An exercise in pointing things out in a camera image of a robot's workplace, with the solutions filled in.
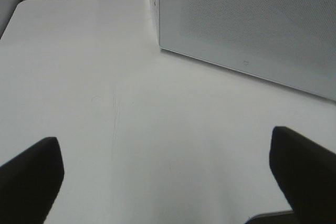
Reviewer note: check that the white microwave door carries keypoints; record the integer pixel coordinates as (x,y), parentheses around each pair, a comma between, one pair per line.
(289,42)

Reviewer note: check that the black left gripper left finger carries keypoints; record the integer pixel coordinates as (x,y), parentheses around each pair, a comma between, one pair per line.
(30,182)

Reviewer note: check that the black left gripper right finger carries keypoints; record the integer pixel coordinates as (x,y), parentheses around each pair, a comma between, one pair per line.
(305,173)

